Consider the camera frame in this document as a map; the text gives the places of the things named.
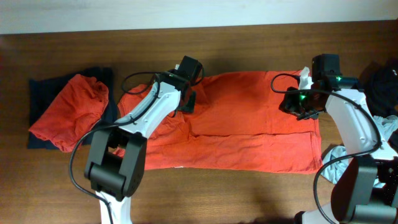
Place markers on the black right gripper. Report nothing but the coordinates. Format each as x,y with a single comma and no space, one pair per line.
288,106

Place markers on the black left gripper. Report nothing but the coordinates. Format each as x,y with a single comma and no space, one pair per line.
191,105

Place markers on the orange t-shirt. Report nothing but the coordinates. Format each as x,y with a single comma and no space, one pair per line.
237,124

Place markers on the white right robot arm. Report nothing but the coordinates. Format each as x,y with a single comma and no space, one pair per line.
367,189

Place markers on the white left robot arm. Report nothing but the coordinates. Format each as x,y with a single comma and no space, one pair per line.
117,156

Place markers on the black crumpled garment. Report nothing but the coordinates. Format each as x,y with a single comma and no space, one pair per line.
381,97

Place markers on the light blue crumpled garment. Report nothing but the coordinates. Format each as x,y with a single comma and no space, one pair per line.
335,165

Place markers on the folded orange shirt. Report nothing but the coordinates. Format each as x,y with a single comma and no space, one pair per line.
73,112

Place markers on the folded navy garment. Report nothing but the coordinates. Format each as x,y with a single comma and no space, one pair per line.
43,92

